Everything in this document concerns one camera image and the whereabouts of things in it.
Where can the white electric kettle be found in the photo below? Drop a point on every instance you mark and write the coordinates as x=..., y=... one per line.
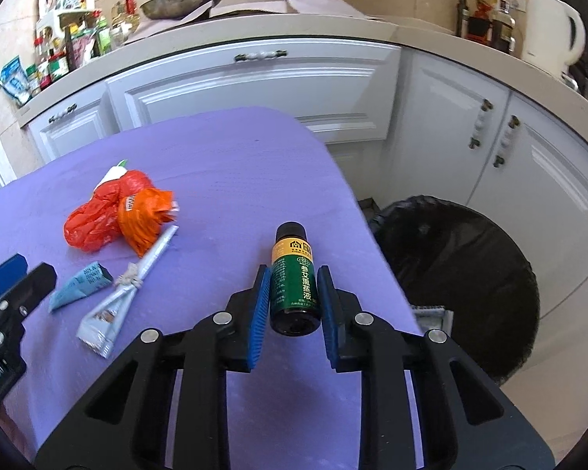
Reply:
x=554, y=38

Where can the white cloth on stove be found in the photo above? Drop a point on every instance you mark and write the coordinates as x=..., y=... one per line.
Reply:
x=277, y=7

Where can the dark sauce bottle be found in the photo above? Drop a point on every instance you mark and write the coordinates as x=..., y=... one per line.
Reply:
x=502, y=28

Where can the green label bottle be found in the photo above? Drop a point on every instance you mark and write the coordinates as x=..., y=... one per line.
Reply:
x=294, y=306

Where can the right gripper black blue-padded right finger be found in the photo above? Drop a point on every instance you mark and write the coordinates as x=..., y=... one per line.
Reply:
x=425, y=404

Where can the white right cabinet door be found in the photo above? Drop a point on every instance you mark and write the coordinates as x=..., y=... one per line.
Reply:
x=535, y=187

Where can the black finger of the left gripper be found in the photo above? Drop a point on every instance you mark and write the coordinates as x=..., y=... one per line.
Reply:
x=28, y=293

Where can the steel wok pan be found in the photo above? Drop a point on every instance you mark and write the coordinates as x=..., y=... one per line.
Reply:
x=172, y=9

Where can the blue white snack bag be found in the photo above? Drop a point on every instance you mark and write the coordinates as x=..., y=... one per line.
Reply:
x=14, y=82

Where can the white corner cabinet door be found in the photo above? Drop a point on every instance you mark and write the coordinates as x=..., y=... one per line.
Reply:
x=445, y=123

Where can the green bottle on counter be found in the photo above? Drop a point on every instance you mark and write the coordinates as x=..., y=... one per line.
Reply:
x=103, y=39

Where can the purple tablecloth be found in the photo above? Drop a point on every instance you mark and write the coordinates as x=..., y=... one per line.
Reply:
x=236, y=175

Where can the red plastic bag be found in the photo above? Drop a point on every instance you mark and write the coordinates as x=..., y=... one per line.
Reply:
x=95, y=223

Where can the silver knotted wrapper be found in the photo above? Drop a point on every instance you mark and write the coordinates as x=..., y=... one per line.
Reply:
x=100, y=327

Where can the cooking oil bottle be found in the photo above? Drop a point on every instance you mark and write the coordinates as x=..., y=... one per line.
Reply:
x=125, y=20

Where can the black trash bin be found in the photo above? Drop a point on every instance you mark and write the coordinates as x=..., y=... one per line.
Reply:
x=446, y=255

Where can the white wide drawer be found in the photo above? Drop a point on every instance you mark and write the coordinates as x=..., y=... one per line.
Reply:
x=343, y=90

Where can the white left cabinet door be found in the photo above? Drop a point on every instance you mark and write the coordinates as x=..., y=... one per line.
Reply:
x=78, y=120

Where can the white green squeezed tube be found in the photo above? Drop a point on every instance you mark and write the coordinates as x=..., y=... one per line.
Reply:
x=114, y=173

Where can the pink white pouch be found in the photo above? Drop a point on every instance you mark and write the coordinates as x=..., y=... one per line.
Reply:
x=80, y=49

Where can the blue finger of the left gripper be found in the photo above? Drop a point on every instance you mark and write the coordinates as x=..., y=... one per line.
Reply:
x=12, y=271

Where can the tall dark glass bottle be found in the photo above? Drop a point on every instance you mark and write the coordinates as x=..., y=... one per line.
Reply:
x=462, y=18

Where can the orange plastic bag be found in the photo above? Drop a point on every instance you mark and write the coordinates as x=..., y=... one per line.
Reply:
x=142, y=215

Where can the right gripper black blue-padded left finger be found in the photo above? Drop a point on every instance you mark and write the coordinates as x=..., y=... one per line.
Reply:
x=162, y=403

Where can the light blue wrapper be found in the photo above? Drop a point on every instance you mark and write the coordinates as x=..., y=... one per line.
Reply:
x=89, y=280

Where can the red capped spice jar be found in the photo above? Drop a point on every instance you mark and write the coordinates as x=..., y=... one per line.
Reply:
x=58, y=66

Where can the white spice rack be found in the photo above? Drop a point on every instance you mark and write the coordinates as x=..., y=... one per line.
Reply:
x=55, y=16

